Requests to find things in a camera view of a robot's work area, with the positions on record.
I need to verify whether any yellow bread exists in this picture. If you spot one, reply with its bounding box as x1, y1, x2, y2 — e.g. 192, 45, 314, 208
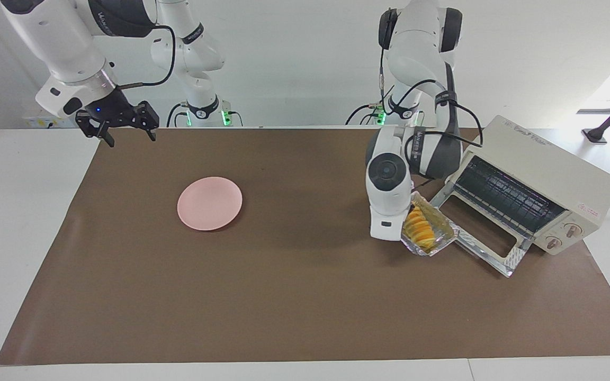
403, 206, 438, 251

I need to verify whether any metal toaster tray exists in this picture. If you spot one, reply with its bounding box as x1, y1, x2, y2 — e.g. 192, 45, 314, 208
400, 191, 461, 258

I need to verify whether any black cable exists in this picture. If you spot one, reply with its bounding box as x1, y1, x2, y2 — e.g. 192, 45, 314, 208
390, 79, 484, 149
118, 24, 177, 90
344, 103, 386, 126
166, 103, 185, 128
378, 7, 397, 109

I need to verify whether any pink round plate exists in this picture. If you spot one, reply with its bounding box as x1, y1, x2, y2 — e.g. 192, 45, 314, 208
177, 177, 243, 232

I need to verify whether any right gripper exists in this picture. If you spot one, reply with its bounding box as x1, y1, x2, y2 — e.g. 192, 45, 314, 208
75, 87, 160, 148

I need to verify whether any cream toaster oven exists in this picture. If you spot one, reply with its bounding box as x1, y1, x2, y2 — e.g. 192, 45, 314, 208
430, 115, 610, 279

